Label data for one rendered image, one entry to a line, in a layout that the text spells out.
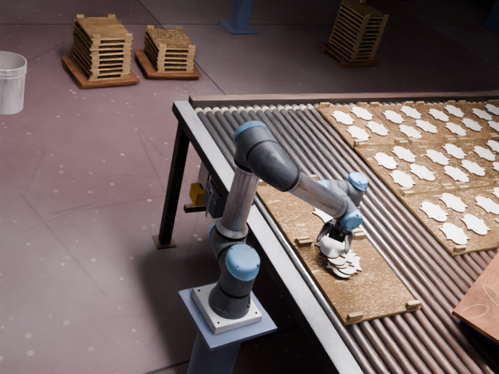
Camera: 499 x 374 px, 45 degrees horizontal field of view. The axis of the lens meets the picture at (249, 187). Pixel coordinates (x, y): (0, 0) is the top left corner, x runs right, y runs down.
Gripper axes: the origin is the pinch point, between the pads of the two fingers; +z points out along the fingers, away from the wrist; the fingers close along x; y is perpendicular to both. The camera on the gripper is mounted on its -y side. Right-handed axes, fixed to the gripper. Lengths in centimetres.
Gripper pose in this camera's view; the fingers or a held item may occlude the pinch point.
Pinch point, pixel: (332, 245)
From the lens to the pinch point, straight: 241.1
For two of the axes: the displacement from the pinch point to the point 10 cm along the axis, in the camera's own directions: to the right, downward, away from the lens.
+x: 9.1, 3.8, -1.9
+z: -2.1, 7.9, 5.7
